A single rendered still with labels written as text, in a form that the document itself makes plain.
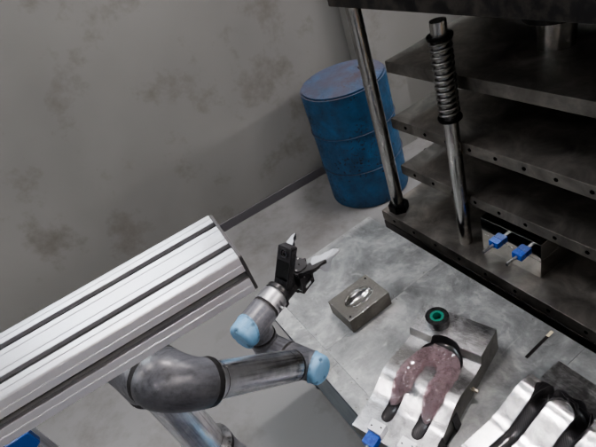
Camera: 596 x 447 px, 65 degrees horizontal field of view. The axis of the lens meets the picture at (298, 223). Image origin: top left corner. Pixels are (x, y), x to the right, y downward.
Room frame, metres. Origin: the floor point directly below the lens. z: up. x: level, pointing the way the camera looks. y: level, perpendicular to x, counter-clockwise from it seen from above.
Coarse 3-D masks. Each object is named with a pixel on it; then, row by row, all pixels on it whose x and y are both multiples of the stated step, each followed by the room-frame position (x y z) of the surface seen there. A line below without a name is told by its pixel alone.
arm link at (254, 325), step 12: (264, 300) 0.86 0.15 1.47; (252, 312) 0.84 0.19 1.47; (264, 312) 0.83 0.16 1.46; (276, 312) 0.84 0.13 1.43; (240, 324) 0.81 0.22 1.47; (252, 324) 0.81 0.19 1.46; (264, 324) 0.81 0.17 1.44; (240, 336) 0.79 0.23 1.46; (252, 336) 0.79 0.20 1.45; (264, 336) 0.80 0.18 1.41
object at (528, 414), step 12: (540, 384) 0.67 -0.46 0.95; (540, 396) 0.66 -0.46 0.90; (552, 396) 0.63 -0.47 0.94; (564, 396) 0.62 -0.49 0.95; (528, 408) 0.64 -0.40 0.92; (540, 408) 0.62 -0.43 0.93; (576, 408) 0.58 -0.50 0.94; (516, 420) 0.63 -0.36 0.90; (528, 420) 0.62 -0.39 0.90; (576, 420) 0.58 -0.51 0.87; (588, 420) 0.56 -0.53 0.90; (504, 432) 0.62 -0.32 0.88; (516, 432) 0.61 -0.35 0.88; (564, 432) 0.55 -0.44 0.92; (576, 432) 0.54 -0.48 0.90; (492, 444) 0.60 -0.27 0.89; (504, 444) 0.59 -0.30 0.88; (564, 444) 0.52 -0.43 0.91
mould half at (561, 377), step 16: (560, 368) 0.74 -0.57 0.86; (528, 384) 0.69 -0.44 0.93; (560, 384) 0.70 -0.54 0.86; (576, 384) 0.68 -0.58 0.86; (592, 384) 0.66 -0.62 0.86; (512, 400) 0.68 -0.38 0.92; (560, 400) 0.62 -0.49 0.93; (592, 400) 0.62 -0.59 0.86; (496, 416) 0.67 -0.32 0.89; (512, 416) 0.65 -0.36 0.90; (544, 416) 0.60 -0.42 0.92; (560, 416) 0.58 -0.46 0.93; (480, 432) 0.64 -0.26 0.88; (496, 432) 0.63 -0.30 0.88; (528, 432) 0.59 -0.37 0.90; (544, 432) 0.57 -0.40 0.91; (560, 432) 0.55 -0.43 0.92; (592, 432) 0.52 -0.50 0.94
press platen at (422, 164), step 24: (408, 168) 1.78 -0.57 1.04; (432, 168) 1.71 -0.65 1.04; (480, 168) 1.58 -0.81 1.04; (504, 168) 1.52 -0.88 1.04; (480, 192) 1.43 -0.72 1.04; (504, 192) 1.38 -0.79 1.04; (528, 192) 1.32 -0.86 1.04; (552, 192) 1.28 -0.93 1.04; (504, 216) 1.29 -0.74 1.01; (528, 216) 1.21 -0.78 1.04; (552, 216) 1.16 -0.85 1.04; (576, 216) 1.12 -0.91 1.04; (552, 240) 1.10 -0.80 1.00; (576, 240) 1.02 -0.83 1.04
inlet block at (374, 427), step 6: (372, 420) 0.80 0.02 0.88; (372, 426) 0.78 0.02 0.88; (378, 426) 0.78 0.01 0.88; (384, 426) 0.77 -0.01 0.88; (372, 432) 0.77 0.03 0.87; (378, 432) 0.76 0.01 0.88; (384, 432) 0.76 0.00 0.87; (366, 438) 0.76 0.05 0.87; (372, 438) 0.75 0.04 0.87; (378, 438) 0.75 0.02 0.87; (366, 444) 0.75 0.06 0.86; (372, 444) 0.74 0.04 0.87; (378, 444) 0.74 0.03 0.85
